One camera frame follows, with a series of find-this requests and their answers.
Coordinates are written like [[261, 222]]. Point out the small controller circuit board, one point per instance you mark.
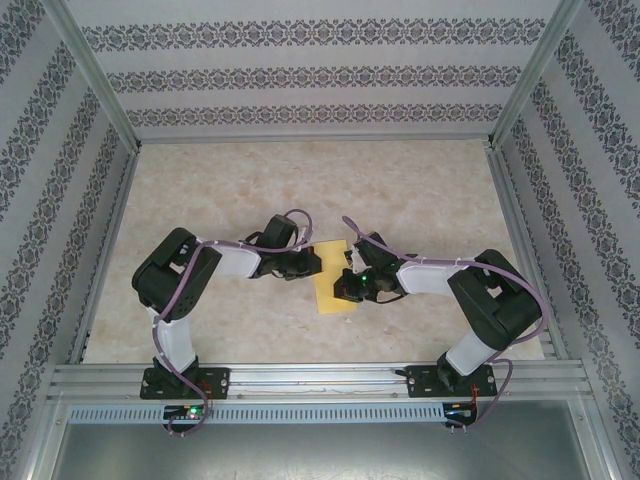
[[460, 412], [185, 412]]

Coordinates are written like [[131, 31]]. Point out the yellow paper sheet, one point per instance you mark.
[[327, 295]]

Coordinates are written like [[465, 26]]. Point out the grey metal sheet panel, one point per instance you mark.
[[320, 450]]

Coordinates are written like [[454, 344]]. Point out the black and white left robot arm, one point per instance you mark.
[[175, 285]]

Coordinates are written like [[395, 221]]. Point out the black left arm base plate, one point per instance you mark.
[[217, 382]]

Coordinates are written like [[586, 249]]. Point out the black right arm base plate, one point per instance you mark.
[[422, 382]]

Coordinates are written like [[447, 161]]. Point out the aluminium frame post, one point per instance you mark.
[[537, 70], [90, 70]]

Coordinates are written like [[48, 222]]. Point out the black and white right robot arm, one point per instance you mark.
[[500, 305]]

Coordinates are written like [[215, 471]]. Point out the thin aluminium wall rail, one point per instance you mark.
[[315, 139]]

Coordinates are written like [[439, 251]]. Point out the long aluminium mounting rail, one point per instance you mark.
[[320, 377]]

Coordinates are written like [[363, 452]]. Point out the aluminium side rail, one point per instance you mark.
[[525, 250], [107, 250]]

